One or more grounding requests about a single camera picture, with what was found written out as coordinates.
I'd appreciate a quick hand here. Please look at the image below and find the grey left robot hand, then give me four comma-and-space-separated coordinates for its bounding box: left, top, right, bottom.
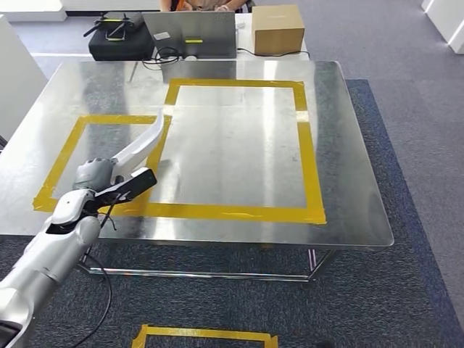
72, 157, 126, 193

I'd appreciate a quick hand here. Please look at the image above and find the white curved car trim part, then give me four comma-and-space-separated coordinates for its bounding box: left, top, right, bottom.
109, 108, 166, 181

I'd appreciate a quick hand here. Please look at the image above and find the steel workbench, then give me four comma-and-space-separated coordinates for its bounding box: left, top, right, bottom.
0, 59, 395, 285

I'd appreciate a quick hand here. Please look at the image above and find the black carry case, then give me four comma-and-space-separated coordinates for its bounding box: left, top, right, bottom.
88, 21, 156, 62

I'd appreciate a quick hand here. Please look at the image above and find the white board panel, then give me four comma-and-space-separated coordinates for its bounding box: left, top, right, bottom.
420, 0, 464, 44
447, 19, 464, 54
0, 14, 49, 145

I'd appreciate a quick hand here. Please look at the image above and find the grey laptop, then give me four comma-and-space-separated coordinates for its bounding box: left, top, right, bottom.
142, 10, 238, 61

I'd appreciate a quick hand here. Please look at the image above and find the yellow floor tape square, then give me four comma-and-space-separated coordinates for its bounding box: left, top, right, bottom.
131, 324, 279, 348

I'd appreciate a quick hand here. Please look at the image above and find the person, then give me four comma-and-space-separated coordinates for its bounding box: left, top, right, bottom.
158, 0, 254, 14

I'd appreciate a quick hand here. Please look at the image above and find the white desk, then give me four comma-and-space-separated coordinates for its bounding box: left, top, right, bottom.
31, 12, 312, 63

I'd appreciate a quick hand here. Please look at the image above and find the brown cardboard box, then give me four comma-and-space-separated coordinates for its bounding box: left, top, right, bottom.
250, 4, 306, 57

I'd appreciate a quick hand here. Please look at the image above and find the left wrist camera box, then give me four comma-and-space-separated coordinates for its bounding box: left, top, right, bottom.
94, 167, 158, 208

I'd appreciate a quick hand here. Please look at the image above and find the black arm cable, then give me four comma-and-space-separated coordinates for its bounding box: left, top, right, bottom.
71, 191, 126, 348

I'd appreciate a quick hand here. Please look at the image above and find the coiled black cable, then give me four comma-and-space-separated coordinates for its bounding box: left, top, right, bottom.
141, 45, 181, 72

